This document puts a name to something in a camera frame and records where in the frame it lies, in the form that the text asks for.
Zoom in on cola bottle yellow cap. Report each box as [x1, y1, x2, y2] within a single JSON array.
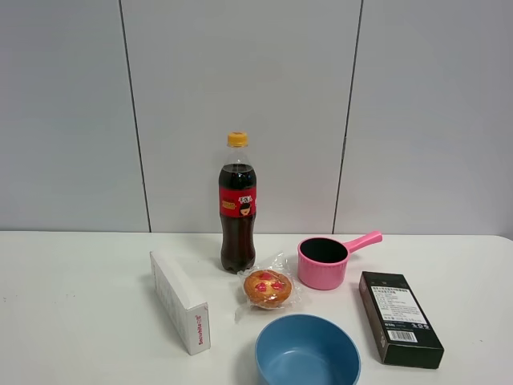
[[218, 132, 257, 274]]

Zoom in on muffin cake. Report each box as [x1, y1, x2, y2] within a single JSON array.
[[234, 252, 302, 323]]

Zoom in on blue bowl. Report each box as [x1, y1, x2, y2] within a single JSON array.
[[255, 314, 362, 384]]

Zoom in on pink saucepan with handle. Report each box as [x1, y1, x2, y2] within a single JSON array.
[[297, 231, 382, 290]]

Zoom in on black rectangular box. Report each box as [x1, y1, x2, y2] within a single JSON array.
[[359, 271, 444, 370]]

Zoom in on white toothpaste box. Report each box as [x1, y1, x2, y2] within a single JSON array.
[[150, 251, 212, 355]]

